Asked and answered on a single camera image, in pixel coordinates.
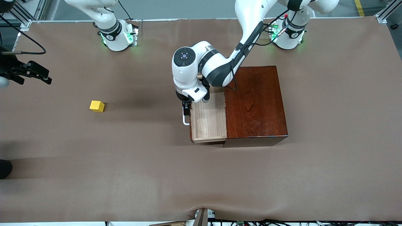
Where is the aluminium frame profile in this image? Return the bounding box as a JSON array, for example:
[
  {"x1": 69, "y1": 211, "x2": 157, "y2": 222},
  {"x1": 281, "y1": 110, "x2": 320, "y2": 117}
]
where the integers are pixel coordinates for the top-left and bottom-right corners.
[
  {"x1": 0, "y1": 0, "x2": 47, "y2": 29},
  {"x1": 374, "y1": 0, "x2": 402, "y2": 24}
]

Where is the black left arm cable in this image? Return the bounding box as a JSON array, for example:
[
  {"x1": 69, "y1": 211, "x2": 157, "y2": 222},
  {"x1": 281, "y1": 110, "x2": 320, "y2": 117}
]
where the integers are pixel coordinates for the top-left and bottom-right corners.
[{"x1": 225, "y1": 11, "x2": 291, "y2": 91}]

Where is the yellow block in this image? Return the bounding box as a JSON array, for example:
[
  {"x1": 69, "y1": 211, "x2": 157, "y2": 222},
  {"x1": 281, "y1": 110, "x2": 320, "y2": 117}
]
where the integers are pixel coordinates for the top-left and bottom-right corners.
[{"x1": 90, "y1": 100, "x2": 105, "y2": 113}]

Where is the brown table cover mat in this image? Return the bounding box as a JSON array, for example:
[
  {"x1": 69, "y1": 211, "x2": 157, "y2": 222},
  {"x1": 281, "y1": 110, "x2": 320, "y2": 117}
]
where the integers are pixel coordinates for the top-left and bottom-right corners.
[{"x1": 0, "y1": 16, "x2": 402, "y2": 222}]

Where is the black round object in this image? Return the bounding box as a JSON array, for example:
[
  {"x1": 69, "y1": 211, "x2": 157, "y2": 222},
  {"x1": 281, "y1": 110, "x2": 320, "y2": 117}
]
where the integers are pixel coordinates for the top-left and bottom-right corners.
[{"x1": 0, "y1": 159, "x2": 13, "y2": 180}]

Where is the wooden drawer with white handle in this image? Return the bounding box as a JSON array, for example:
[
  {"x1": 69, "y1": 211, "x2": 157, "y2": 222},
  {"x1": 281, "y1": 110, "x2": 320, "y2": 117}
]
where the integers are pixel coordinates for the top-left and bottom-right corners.
[{"x1": 183, "y1": 74, "x2": 228, "y2": 144}]

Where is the grey metal bracket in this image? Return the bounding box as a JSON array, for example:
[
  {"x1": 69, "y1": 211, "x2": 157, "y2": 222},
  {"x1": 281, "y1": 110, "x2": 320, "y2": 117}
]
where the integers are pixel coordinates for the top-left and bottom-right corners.
[{"x1": 193, "y1": 208, "x2": 216, "y2": 226}]

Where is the black base cable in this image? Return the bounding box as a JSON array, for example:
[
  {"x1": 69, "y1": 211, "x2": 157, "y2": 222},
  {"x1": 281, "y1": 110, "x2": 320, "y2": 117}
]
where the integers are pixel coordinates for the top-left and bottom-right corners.
[{"x1": 118, "y1": 0, "x2": 132, "y2": 21}]

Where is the dark wooden cabinet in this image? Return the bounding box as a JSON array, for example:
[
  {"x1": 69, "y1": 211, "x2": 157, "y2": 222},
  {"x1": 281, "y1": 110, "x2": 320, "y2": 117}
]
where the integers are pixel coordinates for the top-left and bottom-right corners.
[{"x1": 224, "y1": 66, "x2": 289, "y2": 148}]

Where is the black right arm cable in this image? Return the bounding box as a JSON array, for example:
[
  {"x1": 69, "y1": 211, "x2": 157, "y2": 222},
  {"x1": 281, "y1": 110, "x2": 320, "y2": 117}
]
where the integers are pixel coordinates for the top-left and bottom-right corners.
[{"x1": 0, "y1": 14, "x2": 46, "y2": 55}]

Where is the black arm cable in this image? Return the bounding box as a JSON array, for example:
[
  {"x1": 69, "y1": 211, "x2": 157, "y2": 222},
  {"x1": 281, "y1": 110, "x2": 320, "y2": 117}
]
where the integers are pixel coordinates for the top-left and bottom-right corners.
[
  {"x1": 0, "y1": 14, "x2": 46, "y2": 55},
  {"x1": 225, "y1": 11, "x2": 291, "y2": 91}
]

